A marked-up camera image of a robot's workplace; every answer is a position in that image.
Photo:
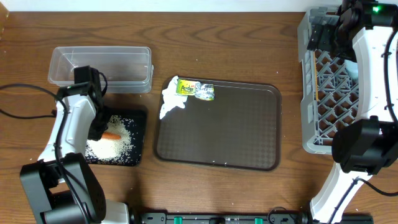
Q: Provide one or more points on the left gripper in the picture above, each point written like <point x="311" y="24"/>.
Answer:
<point x="97" y="134"/>

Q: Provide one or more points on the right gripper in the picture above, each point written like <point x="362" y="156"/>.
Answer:
<point x="322" y="42"/>

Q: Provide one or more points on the orange carrot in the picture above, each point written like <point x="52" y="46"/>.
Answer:
<point x="111" y="136"/>

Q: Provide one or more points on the wooden chopstick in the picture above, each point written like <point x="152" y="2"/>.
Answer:
<point x="316" y="79"/>

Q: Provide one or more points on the pile of rice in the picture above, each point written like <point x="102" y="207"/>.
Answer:
<point x="112" y="150"/>

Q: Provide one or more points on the foil snack wrapper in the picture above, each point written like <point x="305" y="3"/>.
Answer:
<point x="197" y="89"/>

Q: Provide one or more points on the light blue bowl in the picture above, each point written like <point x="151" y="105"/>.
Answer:
<point x="352" y="69"/>

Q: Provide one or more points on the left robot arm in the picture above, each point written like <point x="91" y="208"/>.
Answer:
<point x="60" y="186"/>

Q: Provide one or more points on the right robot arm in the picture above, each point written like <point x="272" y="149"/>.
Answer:
<point x="366" y="34"/>

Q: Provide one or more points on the black waste tray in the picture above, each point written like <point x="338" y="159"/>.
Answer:
<point x="134" y="157"/>

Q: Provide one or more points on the grey dishwasher rack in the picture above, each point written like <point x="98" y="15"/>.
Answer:
<point x="338" y="93"/>

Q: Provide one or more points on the clear plastic bin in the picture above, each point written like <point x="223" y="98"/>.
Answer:
<point x="127" y="69"/>

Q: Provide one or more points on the crumpled white napkin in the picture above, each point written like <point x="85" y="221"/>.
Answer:
<point x="171" y="99"/>

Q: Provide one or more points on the brown serving tray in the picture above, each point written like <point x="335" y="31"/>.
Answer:
<point x="240" y="128"/>

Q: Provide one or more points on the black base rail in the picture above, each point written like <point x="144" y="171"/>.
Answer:
<point x="278" y="217"/>

